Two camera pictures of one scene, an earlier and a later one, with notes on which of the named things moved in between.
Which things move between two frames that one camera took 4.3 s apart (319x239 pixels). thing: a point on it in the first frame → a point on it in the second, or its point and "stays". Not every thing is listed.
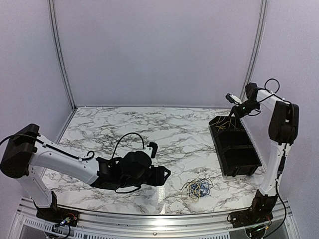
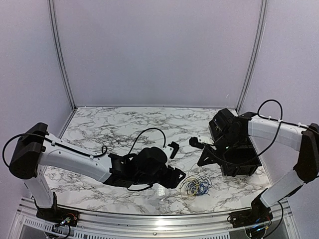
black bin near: (238, 161) stays
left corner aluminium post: (52, 6) stays
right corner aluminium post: (255, 46) stays
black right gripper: (238, 113) → (208, 152)
